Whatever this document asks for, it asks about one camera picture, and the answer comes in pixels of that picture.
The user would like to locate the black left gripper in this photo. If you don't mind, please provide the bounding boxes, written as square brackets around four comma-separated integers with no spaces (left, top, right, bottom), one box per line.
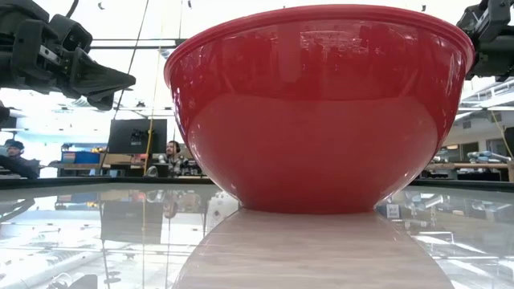
[0,15,137,112]

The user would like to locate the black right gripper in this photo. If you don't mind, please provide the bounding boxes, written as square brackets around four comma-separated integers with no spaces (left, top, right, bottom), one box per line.
[465,35,514,83]

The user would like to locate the large red plastic bowl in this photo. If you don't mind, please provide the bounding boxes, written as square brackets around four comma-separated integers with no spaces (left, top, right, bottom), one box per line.
[163,3,476,214]

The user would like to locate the black computer monitor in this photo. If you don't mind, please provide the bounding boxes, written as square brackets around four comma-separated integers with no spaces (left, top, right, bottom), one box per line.
[107,118,169,155]

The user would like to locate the blue storage bin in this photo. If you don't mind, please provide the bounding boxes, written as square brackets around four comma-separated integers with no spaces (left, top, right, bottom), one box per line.
[60,150,101,165]

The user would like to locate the person with headphones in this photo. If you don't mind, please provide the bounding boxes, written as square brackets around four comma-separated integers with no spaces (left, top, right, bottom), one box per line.
[145,140,198,178]

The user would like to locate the person with cap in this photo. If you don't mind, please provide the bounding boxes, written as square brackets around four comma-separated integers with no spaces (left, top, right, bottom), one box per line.
[2,140,41,179]

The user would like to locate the wooden workbench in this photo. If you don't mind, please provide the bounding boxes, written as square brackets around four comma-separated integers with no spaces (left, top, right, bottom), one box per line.
[423,160,514,182]

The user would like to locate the black hanging cable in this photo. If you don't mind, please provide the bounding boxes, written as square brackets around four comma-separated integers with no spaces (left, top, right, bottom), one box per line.
[98,0,151,173]

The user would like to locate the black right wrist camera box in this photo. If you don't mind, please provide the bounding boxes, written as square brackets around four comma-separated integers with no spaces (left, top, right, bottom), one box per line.
[456,0,514,41]

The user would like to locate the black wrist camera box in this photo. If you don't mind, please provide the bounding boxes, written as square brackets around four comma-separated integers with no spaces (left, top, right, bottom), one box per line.
[47,14,94,54]
[456,0,514,41]

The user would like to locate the yellow hanging cable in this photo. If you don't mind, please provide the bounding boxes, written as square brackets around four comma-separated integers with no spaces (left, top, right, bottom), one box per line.
[142,0,166,177]

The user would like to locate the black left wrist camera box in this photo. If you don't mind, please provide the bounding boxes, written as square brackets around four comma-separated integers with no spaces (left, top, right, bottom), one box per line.
[47,14,94,54]

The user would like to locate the black table edge rail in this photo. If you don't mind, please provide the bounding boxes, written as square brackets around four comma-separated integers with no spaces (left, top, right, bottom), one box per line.
[0,176,514,193]

